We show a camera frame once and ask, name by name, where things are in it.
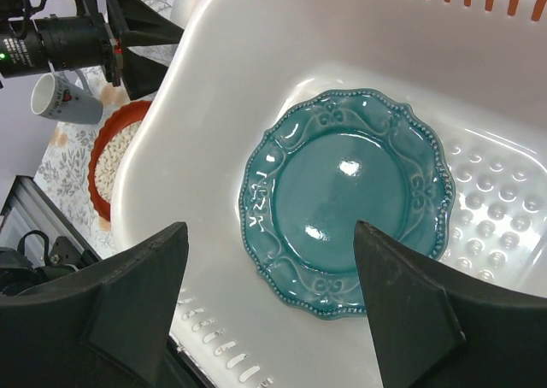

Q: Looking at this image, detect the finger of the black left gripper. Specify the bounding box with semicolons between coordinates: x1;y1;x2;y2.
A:
106;0;184;46
121;48;168;101

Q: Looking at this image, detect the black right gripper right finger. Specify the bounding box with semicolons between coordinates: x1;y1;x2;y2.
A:
354;220;546;387

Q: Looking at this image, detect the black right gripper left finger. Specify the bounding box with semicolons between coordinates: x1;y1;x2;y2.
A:
1;222;189;387

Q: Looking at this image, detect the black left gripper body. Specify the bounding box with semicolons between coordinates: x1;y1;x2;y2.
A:
1;15;123;80

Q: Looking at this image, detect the white plastic bin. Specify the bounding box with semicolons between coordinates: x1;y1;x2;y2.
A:
111;0;546;387

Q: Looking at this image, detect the teal scalloped plate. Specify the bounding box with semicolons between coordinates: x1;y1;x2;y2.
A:
238;88;456;320

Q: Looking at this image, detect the red round plate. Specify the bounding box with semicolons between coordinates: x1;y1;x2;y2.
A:
87;100;152;221

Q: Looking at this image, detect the white printed mug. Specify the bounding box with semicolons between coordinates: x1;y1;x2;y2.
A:
30;73;103;125

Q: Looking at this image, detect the speckled round plate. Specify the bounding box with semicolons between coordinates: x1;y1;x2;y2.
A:
93;121;142;203

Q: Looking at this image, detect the floral table mat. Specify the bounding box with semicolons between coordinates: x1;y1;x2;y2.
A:
34;0;176;259

